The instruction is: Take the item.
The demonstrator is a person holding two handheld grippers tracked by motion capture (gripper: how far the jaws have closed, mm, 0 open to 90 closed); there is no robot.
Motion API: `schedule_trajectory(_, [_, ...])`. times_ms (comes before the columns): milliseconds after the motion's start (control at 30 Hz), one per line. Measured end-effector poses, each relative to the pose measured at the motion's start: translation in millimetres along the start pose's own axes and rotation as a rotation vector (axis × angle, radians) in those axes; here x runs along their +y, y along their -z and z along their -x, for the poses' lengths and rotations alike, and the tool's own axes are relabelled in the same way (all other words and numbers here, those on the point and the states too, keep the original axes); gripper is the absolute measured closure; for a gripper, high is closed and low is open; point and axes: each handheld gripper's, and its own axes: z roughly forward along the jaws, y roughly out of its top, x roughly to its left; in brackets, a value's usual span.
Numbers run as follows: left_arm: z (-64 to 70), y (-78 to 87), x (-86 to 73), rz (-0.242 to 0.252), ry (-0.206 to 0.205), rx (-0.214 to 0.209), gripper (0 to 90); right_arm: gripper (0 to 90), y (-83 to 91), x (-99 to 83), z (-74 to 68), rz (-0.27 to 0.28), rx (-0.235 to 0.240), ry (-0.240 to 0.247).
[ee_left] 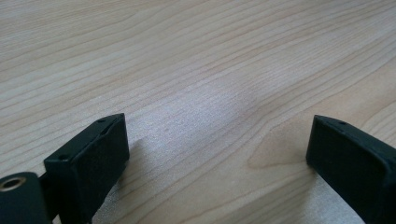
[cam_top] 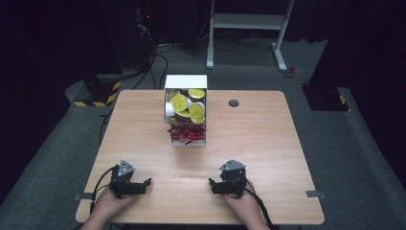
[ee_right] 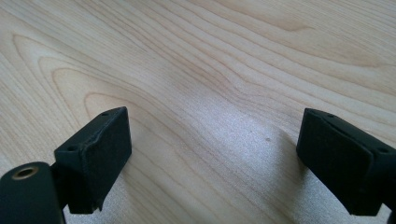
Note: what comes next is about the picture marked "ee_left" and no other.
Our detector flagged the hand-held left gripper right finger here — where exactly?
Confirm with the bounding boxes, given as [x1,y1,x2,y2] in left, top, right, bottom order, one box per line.
[305,114,396,224]

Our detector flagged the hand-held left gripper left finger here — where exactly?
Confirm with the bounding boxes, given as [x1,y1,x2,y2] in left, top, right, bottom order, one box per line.
[43,113,131,224]

